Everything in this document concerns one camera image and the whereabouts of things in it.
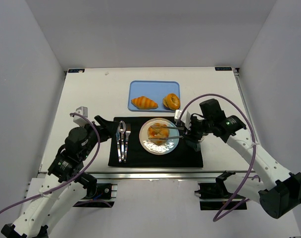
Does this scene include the aluminium rail frame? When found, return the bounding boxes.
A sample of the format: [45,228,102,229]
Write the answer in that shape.
[25,171,246,201]

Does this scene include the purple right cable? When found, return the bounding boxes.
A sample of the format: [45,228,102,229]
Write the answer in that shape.
[182,93,260,222]

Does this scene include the metal tongs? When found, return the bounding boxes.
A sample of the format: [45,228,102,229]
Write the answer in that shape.
[148,124,183,140]

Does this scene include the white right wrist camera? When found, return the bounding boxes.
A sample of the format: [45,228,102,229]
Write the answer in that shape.
[174,110,191,130]

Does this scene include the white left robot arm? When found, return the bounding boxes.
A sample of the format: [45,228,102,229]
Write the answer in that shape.
[1,113,119,238]

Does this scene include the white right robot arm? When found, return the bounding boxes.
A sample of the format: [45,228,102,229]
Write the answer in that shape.
[175,99,301,219]

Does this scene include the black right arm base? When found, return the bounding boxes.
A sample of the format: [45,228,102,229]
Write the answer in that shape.
[194,171,236,211]

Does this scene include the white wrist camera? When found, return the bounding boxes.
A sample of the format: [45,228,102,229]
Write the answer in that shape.
[73,106,88,126]
[174,110,191,130]

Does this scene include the golden bread roll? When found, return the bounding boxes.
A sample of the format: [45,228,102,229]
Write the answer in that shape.
[148,123,170,146]

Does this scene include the white and blue plate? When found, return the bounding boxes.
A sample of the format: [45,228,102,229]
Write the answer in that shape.
[139,118,180,155]

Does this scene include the striped croissant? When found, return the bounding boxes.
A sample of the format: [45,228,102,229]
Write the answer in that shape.
[131,96,158,110]

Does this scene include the teal mug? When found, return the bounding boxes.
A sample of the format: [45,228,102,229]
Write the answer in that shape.
[184,134,206,152]

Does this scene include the blue plastic tray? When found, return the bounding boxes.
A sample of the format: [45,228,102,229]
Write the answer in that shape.
[128,80,181,113]

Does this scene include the black placemat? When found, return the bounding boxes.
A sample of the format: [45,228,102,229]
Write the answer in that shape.
[108,117,203,168]

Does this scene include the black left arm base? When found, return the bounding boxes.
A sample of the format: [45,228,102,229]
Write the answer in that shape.
[73,183,118,208]

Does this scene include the silver knife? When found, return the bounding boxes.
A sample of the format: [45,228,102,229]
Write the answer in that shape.
[115,125,122,163]

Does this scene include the silver spoon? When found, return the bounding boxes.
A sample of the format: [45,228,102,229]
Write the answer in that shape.
[119,120,126,161]

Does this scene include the silver fork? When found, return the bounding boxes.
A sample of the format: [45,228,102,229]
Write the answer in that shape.
[124,123,131,163]

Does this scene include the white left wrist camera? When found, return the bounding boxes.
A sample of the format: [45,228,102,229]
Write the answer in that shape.
[73,106,88,126]

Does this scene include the round brown bagel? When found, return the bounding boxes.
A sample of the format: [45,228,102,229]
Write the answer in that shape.
[162,93,180,110]

